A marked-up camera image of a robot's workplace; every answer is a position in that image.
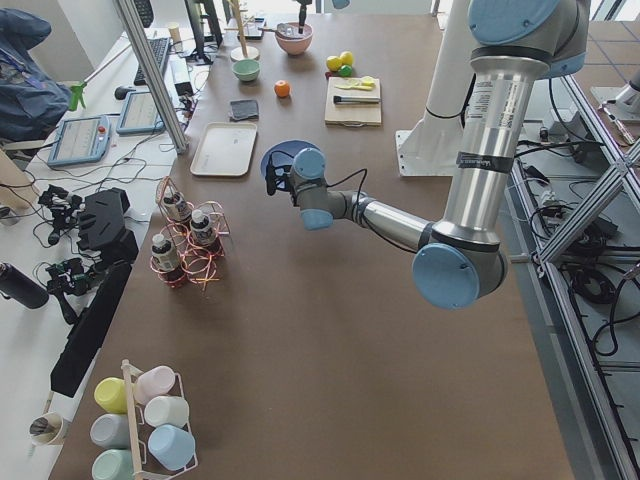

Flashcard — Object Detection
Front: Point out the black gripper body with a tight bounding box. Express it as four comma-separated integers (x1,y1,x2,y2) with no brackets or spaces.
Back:
296,0,311,14
272,165,294,193

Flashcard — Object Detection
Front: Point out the blue plate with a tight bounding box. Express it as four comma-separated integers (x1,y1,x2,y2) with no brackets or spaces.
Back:
260,139,317,178

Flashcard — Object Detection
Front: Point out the orange fruit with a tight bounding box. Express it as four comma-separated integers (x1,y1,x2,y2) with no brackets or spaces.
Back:
274,80,291,99

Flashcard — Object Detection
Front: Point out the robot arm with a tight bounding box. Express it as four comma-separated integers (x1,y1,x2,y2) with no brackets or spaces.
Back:
296,0,350,34
262,1,590,310

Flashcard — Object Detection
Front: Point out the steel ice scoop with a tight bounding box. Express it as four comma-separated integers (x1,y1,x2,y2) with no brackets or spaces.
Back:
260,23,298,37

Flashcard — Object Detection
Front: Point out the pink ice bowl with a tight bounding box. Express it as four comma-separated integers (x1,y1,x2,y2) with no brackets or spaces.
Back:
275,21,313,56

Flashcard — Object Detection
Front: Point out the yellow lemon near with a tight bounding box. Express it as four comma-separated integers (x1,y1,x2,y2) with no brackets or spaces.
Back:
325,56,343,72

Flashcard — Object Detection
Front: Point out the yellow lemon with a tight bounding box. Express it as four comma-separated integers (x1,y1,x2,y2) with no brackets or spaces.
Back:
339,51,354,66
325,56,343,72

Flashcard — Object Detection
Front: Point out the cream rabbit tray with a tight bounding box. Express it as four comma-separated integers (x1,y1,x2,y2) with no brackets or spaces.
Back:
190,122,257,177

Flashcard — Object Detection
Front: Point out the yellow lemon far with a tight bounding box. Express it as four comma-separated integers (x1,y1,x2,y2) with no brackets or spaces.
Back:
339,51,354,66

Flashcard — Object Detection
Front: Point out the green lime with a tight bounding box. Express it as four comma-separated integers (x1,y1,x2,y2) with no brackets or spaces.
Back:
337,64,353,78

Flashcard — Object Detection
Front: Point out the wooden glass stand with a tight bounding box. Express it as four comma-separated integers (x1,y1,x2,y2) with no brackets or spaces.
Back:
223,0,260,62

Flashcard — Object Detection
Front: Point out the grey folded cloth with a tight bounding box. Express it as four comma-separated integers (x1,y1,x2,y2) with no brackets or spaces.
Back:
229,99,259,121

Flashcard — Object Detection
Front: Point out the green bowl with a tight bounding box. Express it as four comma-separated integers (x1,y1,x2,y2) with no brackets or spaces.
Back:
232,58,260,82

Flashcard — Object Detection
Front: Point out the tea bottle lower left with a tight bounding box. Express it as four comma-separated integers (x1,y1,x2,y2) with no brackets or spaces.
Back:
190,209,221,254

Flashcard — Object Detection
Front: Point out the tea bottle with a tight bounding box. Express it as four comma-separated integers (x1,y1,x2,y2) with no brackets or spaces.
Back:
151,233,186,288
162,191,192,224
190,209,221,254

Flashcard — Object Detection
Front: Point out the steel muddler black tip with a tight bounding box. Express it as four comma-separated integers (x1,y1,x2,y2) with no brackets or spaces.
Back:
332,95,381,105

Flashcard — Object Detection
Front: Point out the bamboo cutting board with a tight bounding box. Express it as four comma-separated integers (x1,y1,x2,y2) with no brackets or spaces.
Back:
324,76,382,127

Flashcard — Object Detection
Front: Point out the yellow plastic knife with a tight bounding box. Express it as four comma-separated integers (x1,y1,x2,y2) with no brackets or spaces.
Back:
335,82,375,91

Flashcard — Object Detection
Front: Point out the tea bottle upper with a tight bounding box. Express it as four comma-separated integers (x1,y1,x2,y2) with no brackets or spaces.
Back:
162,191,192,224

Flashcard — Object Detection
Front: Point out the tea bottle lower right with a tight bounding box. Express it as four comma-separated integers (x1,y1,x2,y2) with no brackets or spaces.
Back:
151,233,186,288

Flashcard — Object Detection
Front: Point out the black keyboard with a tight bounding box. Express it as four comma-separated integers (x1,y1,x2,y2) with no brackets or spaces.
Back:
133,37,173,87

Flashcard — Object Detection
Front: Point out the teach pendant far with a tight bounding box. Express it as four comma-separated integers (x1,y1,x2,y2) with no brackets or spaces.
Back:
116,91,165,136

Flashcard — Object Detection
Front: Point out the teach pendant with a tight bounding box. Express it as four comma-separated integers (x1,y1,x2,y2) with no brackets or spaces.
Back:
47,115,111,167
116,91,165,136

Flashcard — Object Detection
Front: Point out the teach pendant near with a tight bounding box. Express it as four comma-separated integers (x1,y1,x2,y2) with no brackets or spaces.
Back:
47,115,111,167

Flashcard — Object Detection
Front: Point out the black water bottle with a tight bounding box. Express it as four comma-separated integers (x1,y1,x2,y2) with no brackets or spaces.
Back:
0,262,49,309

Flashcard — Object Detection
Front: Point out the pastel cup rack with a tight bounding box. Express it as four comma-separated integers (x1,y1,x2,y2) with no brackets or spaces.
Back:
90,359,199,479

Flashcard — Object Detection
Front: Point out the paper cup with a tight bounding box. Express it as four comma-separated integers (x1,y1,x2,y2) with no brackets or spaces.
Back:
29,412,69,446

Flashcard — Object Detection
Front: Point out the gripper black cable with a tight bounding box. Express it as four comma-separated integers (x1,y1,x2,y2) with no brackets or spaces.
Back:
269,149,370,194

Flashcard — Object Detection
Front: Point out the copper wire bottle rack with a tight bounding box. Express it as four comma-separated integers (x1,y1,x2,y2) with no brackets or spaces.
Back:
149,176,230,289

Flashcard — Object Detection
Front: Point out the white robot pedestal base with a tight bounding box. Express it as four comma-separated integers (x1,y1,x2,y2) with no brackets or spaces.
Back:
396,0,474,177

